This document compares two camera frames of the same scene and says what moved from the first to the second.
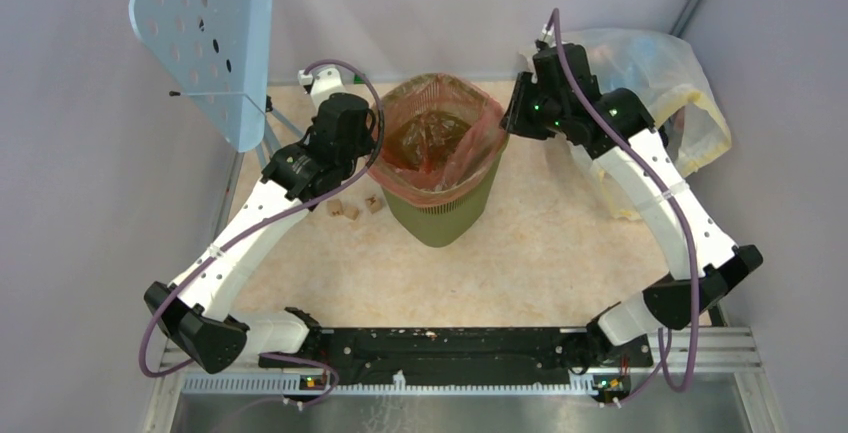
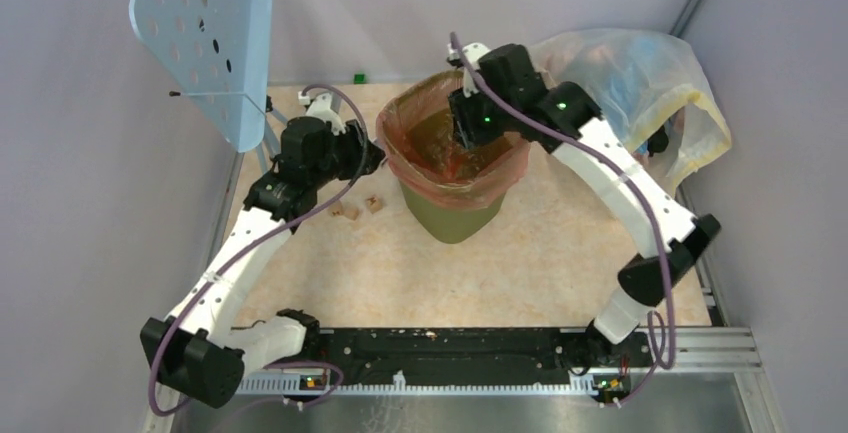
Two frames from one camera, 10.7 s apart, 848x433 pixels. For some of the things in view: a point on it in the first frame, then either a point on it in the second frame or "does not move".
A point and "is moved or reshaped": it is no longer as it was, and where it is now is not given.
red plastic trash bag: [443, 140] is moved or reshaped
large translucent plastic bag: [662, 77] does not move
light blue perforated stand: [207, 19] does not move
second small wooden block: [334, 208] does not move
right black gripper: [514, 120] -> [468, 134]
